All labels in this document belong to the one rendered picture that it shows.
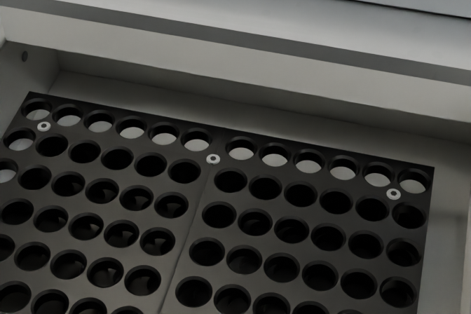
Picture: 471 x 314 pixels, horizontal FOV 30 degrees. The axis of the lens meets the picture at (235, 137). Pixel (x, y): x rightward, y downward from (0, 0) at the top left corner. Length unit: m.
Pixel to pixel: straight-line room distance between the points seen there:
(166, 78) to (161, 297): 0.18
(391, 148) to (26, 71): 0.19
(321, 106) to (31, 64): 0.15
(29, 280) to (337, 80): 0.14
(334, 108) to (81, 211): 0.17
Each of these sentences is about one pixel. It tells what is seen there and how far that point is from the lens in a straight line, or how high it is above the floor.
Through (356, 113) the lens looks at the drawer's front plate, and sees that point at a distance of 0.46.
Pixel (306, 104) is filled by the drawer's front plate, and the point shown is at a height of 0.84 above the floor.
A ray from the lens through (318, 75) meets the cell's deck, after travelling 0.35.
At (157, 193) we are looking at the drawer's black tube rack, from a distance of 0.35.
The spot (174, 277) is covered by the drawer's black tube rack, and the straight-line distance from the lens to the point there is 0.32.
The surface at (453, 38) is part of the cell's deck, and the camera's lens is 0.35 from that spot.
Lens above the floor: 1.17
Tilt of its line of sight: 47 degrees down
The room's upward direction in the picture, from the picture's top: 1 degrees clockwise
